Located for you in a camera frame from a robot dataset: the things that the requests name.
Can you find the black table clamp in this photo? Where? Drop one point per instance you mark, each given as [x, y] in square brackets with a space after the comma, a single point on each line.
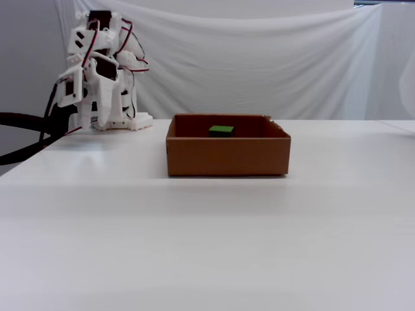
[61, 120]

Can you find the white cloth backdrop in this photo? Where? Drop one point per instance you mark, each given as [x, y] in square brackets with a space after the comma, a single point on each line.
[243, 64]

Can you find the brown cardboard box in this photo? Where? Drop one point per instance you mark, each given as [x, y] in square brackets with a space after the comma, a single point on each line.
[227, 155]

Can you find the green cube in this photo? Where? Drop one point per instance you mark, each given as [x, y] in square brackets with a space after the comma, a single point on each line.
[221, 131]

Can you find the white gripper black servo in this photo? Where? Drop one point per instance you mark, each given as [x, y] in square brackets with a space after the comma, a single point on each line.
[104, 91]

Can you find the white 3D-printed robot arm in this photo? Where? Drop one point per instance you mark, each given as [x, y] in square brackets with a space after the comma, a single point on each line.
[139, 121]

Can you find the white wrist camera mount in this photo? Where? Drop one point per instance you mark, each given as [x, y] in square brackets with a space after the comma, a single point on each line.
[76, 85]

